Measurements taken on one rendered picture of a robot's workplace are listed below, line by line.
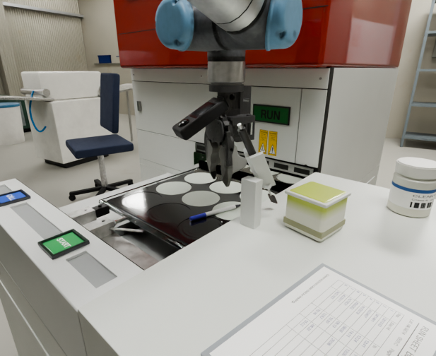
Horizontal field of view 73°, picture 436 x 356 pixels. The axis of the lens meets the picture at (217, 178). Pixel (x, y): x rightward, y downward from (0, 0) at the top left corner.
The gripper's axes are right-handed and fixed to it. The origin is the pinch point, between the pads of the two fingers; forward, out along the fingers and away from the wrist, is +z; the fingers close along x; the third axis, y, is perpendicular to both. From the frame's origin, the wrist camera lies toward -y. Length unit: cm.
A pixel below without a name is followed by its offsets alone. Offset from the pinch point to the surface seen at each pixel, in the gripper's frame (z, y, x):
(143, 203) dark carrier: 8.8, -13.3, 14.3
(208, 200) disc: 8.8, 1.4, 6.9
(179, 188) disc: 8.9, -1.5, 18.6
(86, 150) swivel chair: 43, -4, 214
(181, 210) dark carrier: 8.8, -6.7, 5.4
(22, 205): 3.0, -38.1, 13.8
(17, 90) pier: 30, -72, 836
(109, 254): 2.5, -26.6, -13.5
